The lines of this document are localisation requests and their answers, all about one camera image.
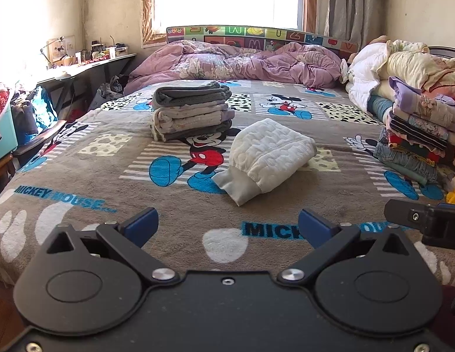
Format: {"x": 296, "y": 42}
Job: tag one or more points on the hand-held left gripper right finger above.
{"x": 315, "y": 228}

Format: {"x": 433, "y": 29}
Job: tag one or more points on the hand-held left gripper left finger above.
{"x": 141, "y": 224}

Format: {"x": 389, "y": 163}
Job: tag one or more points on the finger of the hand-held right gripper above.
{"x": 401, "y": 214}

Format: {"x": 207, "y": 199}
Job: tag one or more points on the white quilted garment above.
{"x": 271, "y": 154}

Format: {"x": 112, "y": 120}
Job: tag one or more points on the pile of colourful clothes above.
{"x": 421, "y": 132}

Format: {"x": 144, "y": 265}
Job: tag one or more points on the cartoon printed brown blanket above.
{"x": 103, "y": 176}

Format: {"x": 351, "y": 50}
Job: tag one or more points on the person's maroon clothing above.
{"x": 451, "y": 311}

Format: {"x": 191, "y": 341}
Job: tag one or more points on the teal striped folded blanket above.
{"x": 379, "y": 107}

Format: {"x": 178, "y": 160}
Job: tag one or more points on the cream quilted folded garment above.
{"x": 191, "y": 119}

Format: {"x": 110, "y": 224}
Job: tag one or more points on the wooden chair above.
{"x": 37, "y": 137}

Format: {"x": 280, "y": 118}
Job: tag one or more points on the white quilt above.
{"x": 365, "y": 77}

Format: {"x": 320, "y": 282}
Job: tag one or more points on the blue bag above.
{"x": 42, "y": 112}

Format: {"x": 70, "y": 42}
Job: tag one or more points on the cream floral quilt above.
{"x": 421, "y": 64}

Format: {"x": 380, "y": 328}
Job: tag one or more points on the teal storage box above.
{"x": 4, "y": 135}

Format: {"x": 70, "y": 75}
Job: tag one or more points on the black desk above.
{"x": 84, "y": 69}

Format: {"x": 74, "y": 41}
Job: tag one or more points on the desk clutter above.
{"x": 103, "y": 51}

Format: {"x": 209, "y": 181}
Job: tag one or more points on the purple duvet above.
{"x": 227, "y": 62}

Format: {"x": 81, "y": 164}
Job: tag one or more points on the red floral cloth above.
{"x": 1, "y": 101}

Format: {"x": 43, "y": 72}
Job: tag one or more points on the desk lamp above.
{"x": 48, "y": 53}

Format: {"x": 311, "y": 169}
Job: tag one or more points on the colourful alphabet headboard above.
{"x": 249, "y": 36}

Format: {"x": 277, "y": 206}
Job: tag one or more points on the grey curtain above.
{"x": 350, "y": 3}

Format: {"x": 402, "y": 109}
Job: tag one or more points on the wooden framed window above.
{"x": 224, "y": 0}

